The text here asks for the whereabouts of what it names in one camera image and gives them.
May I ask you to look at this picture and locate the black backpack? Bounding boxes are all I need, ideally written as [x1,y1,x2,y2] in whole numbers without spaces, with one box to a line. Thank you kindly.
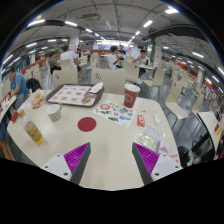
[25,77,42,94]

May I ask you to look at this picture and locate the orange white food wrapper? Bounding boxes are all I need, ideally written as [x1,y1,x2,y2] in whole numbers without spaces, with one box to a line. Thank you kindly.
[28,89,48,110]

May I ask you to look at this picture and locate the dark brown food tray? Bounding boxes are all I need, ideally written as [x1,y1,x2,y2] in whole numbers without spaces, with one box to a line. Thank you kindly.
[45,83,105,108]

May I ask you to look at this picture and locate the brown patterned paper cup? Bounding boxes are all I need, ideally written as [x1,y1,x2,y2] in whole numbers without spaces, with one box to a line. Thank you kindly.
[46,103,63,123]

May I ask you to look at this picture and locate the ceiling air unit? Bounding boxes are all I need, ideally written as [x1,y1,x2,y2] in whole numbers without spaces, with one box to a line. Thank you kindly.
[80,13,102,23]

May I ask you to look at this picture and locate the red paper cup with lid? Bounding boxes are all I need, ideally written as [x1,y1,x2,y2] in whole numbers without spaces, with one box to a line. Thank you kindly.
[123,83,141,109]

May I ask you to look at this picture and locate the red sauce packet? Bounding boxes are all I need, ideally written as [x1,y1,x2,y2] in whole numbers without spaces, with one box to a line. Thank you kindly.
[136,114,146,128]

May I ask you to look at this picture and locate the beige chair with round hole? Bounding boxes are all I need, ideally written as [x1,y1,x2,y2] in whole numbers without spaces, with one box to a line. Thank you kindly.
[52,68,79,89]
[90,67,127,95]

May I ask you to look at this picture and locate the flat round red coaster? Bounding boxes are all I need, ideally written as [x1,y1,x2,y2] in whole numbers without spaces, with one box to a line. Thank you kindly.
[77,116,98,133]

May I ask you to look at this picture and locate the person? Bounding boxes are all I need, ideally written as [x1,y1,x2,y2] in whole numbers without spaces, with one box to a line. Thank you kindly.
[46,51,62,74]
[107,45,123,70]
[0,67,30,111]
[118,44,127,56]
[133,49,151,66]
[59,44,82,72]

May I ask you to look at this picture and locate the white sauce packet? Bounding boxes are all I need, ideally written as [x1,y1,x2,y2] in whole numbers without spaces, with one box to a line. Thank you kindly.
[153,113,161,126]

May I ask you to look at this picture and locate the ceiling lights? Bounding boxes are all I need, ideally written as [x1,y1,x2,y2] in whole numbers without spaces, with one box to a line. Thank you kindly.
[1,6,224,86]

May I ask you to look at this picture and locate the beige neighbouring table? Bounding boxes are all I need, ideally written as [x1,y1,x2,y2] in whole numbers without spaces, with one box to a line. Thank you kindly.
[0,94,18,123]
[197,111,223,151]

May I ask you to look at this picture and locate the clear bottle with yellow drink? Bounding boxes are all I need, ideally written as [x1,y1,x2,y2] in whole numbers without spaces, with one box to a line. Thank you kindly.
[19,110,45,146]

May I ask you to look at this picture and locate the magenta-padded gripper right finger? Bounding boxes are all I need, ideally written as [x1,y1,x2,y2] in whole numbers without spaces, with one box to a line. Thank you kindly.
[131,142,183,186]

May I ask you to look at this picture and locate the printed tray liner paper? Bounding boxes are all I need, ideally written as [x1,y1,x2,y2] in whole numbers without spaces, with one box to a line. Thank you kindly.
[49,84,98,107]

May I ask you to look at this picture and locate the colourful printed paper sheet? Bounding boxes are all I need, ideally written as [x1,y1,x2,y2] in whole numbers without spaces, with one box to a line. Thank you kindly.
[92,99,136,129]

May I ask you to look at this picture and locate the white paper napkin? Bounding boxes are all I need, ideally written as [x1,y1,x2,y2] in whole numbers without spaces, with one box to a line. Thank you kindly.
[88,81,104,94]

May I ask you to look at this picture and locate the clear plastic bag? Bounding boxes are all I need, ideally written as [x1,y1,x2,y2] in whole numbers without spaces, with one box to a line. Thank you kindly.
[134,124,166,153]

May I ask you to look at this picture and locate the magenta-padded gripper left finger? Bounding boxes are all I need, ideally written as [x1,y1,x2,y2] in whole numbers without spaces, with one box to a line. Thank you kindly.
[42,142,92,185]

